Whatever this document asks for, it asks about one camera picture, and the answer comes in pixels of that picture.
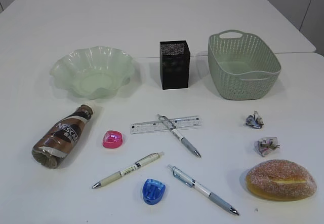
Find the blue pencil sharpener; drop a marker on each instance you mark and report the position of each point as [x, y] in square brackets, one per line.
[153, 191]

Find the grey grip pen on ruler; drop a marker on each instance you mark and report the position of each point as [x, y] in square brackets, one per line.
[172, 128]

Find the paper ball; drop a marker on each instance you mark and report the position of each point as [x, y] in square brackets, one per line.
[266, 145]
[254, 121]

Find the pink pencil sharpener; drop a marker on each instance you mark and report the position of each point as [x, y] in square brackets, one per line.
[112, 139]

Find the black mesh pen holder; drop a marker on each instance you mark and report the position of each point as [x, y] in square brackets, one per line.
[174, 64]

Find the brown Nescafe coffee bottle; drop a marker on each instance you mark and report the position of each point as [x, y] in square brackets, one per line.
[58, 142]

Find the sugared bread bun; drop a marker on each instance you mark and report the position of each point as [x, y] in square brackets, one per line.
[280, 180]

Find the green wavy glass plate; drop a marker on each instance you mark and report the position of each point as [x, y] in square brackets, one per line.
[94, 72]

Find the clear plastic ruler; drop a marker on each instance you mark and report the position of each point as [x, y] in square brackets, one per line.
[158, 125]

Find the green woven plastic basket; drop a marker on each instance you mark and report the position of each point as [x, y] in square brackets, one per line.
[242, 65]

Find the beige grip pen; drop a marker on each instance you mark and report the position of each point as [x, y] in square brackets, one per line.
[138, 164]

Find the blue clear grey-grip pen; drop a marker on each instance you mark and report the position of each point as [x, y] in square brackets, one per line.
[192, 183]

